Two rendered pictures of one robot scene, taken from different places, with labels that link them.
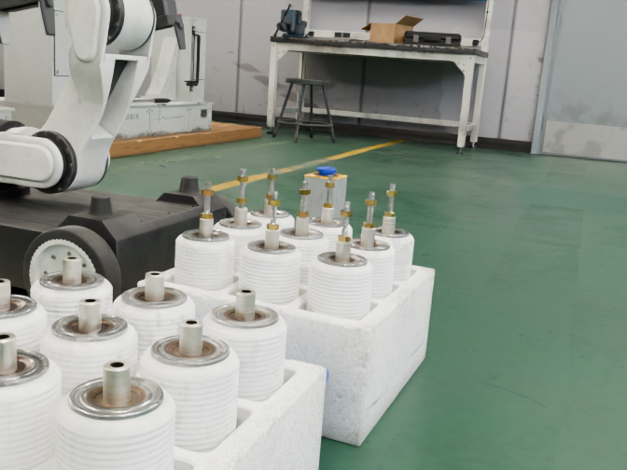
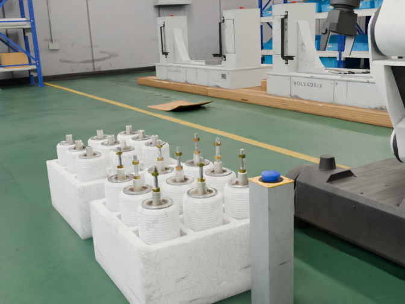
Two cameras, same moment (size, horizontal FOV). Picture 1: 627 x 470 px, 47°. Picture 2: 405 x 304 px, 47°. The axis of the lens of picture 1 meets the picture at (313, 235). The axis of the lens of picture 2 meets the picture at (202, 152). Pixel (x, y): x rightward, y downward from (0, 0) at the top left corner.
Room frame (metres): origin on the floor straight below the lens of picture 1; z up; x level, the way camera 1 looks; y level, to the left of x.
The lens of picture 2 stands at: (2.00, -0.85, 0.63)
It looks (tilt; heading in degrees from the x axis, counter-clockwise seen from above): 15 degrees down; 129
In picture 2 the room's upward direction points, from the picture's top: 3 degrees counter-clockwise
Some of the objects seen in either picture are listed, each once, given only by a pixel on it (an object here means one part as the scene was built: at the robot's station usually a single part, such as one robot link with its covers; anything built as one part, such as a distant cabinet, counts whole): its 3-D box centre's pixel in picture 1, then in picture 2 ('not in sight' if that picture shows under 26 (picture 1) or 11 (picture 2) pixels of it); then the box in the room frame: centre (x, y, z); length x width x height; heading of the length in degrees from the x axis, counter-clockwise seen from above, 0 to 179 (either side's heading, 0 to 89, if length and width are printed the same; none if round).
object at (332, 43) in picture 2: not in sight; (340, 42); (-0.84, 5.92, 0.36); 0.50 x 0.38 x 0.21; 70
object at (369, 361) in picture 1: (295, 324); (183, 237); (1.21, 0.02, 0.09); 0.39 x 0.39 x 0.18; 68
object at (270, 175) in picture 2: (326, 172); (270, 177); (1.50, -0.02, 0.32); 0.04 x 0.04 x 0.02
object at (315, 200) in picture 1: (320, 248); (272, 247); (1.50, -0.02, 0.16); 0.07 x 0.07 x 0.31; 68
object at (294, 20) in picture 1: (291, 22); not in sight; (5.84, 0.29, 0.87); 0.41 x 0.17 x 0.25; 160
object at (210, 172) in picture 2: (240, 224); (218, 172); (1.25, 0.13, 0.25); 0.08 x 0.08 x 0.01
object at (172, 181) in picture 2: (301, 234); (179, 180); (1.21, 0.02, 0.25); 0.08 x 0.08 x 0.01
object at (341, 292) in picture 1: (337, 317); (124, 209); (1.05, -0.05, 0.16); 0.10 x 0.10 x 0.18
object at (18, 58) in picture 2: not in sight; (14, 60); (-4.05, 2.61, 0.36); 0.31 x 0.25 x 0.20; 70
